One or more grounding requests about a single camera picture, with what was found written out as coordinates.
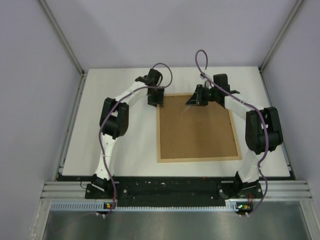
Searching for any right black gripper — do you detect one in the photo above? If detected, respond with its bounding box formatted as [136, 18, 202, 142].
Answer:
[185, 85, 219, 107]

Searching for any light wooden picture frame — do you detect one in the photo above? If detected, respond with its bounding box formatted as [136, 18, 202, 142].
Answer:
[156, 93, 242, 163]

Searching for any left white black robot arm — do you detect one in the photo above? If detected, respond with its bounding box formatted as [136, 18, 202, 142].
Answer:
[91, 68, 165, 199]

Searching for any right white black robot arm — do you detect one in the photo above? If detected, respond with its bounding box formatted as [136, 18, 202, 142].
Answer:
[185, 73, 283, 199]

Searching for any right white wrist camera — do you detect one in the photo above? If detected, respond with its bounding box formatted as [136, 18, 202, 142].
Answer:
[200, 72, 213, 82]

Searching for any right aluminium corner post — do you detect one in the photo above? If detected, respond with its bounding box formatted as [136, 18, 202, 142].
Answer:
[258, 0, 307, 74]

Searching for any aluminium corner post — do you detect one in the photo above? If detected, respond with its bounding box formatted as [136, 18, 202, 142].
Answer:
[36, 0, 85, 76]
[258, 0, 307, 74]

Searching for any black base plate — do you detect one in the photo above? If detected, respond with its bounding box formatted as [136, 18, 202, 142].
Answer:
[85, 176, 263, 208]

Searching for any grey slotted cable duct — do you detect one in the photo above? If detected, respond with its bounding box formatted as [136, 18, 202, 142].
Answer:
[50, 201, 253, 215]

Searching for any left aluminium corner post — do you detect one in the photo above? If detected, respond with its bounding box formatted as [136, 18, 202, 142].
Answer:
[36, 0, 85, 76]

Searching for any aluminium front rail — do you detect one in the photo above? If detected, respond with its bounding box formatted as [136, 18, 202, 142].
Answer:
[40, 180, 313, 201]

